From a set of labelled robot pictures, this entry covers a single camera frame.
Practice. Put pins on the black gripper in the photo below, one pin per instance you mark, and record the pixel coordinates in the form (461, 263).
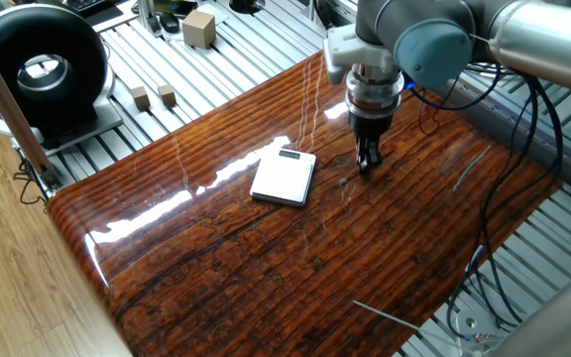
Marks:
(372, 126)

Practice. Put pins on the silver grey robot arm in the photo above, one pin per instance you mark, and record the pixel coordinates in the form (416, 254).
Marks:
(538, 35)

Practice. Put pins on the silver digital pocket scale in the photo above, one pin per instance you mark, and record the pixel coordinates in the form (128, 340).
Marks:
(283, 178)

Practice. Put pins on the grey aluminium side beam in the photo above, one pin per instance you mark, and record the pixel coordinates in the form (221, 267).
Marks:
(513, 129)

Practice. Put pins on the glossy wood grain board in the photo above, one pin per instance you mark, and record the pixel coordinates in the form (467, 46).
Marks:
(265, 258)

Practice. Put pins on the black round object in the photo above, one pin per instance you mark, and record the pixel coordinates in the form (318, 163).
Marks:
(246, 5)

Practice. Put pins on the small wooden cube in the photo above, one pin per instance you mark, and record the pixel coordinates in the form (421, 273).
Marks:
(140, 98)
(167, 95)

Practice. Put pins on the large wooden cube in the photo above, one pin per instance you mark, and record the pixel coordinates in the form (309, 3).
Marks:
(198, 30)

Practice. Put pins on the black computer mouse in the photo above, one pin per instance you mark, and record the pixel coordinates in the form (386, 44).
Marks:
(169, 23)

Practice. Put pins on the aluminium stand black foot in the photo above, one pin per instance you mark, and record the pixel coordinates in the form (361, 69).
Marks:
(148, 12)

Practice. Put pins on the black keyboard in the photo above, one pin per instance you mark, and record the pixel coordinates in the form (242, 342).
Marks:
(84, 4)

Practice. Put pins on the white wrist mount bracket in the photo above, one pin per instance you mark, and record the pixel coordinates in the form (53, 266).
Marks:
(350, 49)

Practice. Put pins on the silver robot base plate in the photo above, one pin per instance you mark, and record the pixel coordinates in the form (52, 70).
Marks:
(474, 324)

